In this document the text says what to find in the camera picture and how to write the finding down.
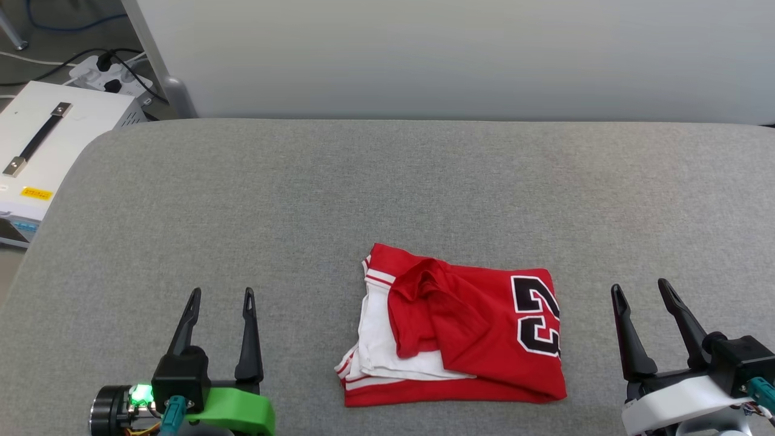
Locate right camera cable teal plug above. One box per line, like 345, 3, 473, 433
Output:
745, 377, 775, 414

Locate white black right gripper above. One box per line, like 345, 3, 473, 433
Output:
610, 278, 757, 436

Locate grey partition post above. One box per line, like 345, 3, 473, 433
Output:
120, 0, 200, 119

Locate white power strip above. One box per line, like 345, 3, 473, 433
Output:
68, 53, 153, 105

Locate white device box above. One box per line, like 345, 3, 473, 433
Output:
0, 81, 150, 249

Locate grey metal stand leg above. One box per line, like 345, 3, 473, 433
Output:
0, 5, 30, 51

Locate black strap handle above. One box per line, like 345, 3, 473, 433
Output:
2, 102, 74, 178

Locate red and white jersey shirt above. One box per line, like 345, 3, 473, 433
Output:
335, 243, 569, 408

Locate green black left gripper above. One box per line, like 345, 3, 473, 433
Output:
89, 287, 277, 436

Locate blue cable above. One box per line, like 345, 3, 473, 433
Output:
24, 0, 129, 33

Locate black power cable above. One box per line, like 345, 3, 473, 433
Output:
0, 47, 168, 105

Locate white floor cable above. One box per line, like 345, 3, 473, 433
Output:
0, 50, 81, 99

